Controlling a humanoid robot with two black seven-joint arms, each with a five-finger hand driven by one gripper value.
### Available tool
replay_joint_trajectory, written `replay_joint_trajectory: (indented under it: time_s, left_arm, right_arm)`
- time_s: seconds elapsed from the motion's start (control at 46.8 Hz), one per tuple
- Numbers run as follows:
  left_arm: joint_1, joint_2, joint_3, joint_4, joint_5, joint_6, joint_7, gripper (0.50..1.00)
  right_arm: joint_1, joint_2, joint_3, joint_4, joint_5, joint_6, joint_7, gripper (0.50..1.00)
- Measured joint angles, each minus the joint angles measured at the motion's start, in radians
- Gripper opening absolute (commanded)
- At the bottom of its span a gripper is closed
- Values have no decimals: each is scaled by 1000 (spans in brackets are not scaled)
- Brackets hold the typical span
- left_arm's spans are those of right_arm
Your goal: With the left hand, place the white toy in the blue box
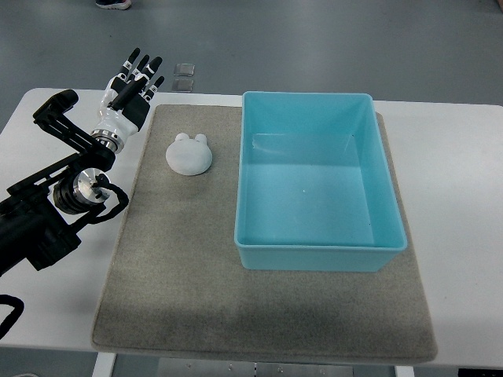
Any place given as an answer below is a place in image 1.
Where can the floor metal plate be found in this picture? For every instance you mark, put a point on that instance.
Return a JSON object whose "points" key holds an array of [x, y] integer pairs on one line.
{"points": [[184, 70], [182, 85]]}

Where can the dark shoe at top left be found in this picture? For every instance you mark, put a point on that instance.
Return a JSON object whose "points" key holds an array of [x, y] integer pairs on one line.
{"points": [[114, 4]]}

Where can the metal table base plate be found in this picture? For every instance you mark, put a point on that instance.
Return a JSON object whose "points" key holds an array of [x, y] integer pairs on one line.
{"points": [[188, 367]]}

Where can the grey felt mat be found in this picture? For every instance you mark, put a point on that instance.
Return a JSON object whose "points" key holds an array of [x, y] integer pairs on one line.
{"points": [[176, 286]]}

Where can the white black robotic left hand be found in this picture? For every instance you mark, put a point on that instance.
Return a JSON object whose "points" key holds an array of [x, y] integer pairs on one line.
{"points": [[126, 100]]}

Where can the upper floor metal plate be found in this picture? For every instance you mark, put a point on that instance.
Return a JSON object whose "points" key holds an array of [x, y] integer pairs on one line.
{"points": [[184, 70]]}

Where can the lower floor metal plate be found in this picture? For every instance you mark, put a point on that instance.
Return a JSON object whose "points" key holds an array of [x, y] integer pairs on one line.
{"points": [[182, 85]]}

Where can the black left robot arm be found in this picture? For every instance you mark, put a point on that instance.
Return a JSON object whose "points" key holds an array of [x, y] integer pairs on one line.
{"points": [[41, 218]]}

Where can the light blue plastic box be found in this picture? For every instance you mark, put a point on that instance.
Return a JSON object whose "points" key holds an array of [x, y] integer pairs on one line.
{"points": [[315, 190]]}

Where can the white round toy with ears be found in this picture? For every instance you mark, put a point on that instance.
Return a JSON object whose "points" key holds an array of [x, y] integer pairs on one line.
{"points": [[189, 156]]}

